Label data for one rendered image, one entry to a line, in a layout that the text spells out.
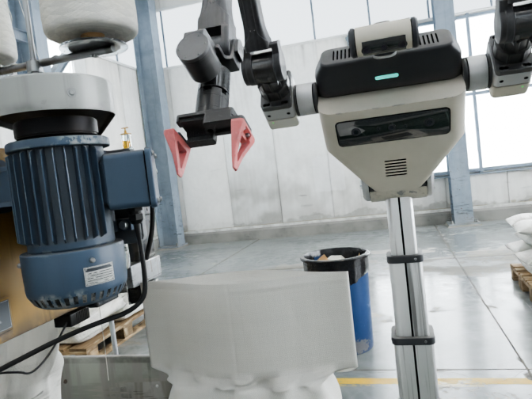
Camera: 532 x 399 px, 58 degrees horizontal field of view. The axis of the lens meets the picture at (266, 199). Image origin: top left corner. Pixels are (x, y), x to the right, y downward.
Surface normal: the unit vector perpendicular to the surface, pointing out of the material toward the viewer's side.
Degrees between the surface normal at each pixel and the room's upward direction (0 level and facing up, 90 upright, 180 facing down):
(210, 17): 69
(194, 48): 60
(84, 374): 90
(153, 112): 90
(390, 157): 130
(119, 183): 90
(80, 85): 91
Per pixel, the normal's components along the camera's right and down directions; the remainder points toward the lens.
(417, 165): -0.12, 0.70
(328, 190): -0.25, 0.08
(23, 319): 0.96, -0.10
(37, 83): 0.22, 0.03
